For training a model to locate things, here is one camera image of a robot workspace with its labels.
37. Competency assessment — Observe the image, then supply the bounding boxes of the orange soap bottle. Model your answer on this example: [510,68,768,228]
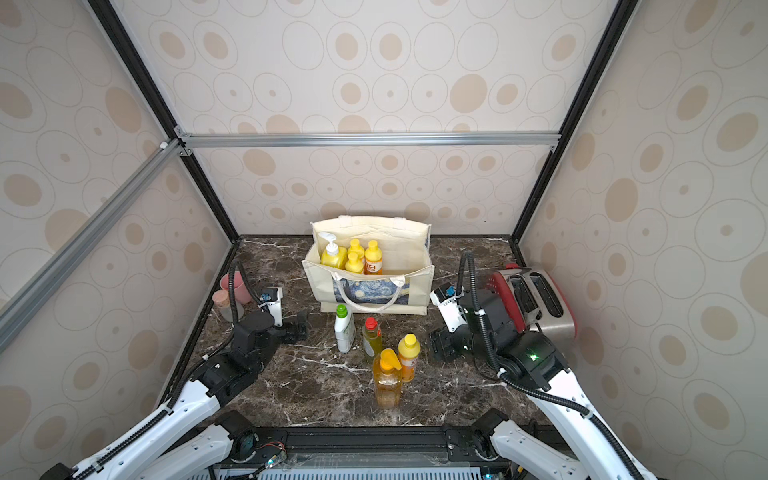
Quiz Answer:
[364,240,383,275]
[397,333,421,383]
[345,251,365,274]
[348,238,365,260]

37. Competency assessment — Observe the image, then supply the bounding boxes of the large yellow pump soap bottle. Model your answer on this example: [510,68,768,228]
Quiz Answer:
[318,232,348,270]

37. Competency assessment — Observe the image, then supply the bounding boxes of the green bottle red cap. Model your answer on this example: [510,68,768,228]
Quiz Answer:
[362,317,383,360]

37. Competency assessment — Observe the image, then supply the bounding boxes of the cream Starry Night tote bag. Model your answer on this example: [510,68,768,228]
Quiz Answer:
[302,215,434,315]

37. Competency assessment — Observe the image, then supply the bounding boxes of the amber pump soap bottle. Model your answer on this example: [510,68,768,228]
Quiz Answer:
[373,348,402,409]

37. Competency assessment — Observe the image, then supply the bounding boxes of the orange soap bottle back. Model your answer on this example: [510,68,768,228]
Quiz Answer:
[348,238,365,260]

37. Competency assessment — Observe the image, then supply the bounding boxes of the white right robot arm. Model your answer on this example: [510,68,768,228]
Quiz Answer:
[430,284,654,479]

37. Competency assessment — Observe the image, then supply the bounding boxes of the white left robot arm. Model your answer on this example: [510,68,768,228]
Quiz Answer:
[42,310,308,479]

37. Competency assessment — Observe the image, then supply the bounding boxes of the white bottle green cap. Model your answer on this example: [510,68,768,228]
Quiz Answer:
[334,304,355,354]

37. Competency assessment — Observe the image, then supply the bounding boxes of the pink plastic cup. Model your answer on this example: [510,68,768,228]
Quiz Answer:
[219,271,252,305]

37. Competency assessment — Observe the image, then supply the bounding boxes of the red polka dot toaster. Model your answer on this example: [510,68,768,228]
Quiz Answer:
[487,264,577,349]

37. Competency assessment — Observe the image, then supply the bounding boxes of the silver aluminium crossbar back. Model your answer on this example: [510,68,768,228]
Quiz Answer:
[181,131,560,148]

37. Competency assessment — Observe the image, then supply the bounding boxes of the silver aluminium crossbar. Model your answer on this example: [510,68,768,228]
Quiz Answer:
[1,139,182,350]
[181,131,560,148]

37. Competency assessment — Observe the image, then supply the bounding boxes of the silver aluminium crossbar left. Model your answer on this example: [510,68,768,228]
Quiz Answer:
[1,139,182,350]

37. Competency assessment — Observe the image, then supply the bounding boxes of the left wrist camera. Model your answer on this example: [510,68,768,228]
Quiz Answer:
[260,287,283,327]

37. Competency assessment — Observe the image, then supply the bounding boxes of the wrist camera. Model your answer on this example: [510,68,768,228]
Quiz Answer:
[430,283,466,333]
[260,287,283,327]

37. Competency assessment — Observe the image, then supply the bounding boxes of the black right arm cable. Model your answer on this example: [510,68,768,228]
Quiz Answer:
[455,250,646,480]

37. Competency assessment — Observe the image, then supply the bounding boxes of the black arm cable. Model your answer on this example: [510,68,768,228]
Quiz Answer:
[455,250,646,480]
[71,259,265,480]

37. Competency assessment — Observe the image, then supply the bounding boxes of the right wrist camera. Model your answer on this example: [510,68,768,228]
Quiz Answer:
[430,283,466,333]

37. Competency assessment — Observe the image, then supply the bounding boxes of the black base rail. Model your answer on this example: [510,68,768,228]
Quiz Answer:
[193,425,534,479]

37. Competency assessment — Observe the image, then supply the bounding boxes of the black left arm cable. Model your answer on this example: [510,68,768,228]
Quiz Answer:
[71,259,265,480]

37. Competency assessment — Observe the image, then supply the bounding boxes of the black corner frame post left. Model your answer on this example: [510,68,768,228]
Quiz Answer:
[87,0,240,243]

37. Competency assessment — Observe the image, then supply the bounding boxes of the black corner frame post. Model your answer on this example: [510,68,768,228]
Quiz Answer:
[509,0,639,247]
[87,0,240,243]

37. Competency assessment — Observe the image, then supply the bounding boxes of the black corner frame post right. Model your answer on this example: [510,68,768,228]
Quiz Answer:
[509,0,639,247]

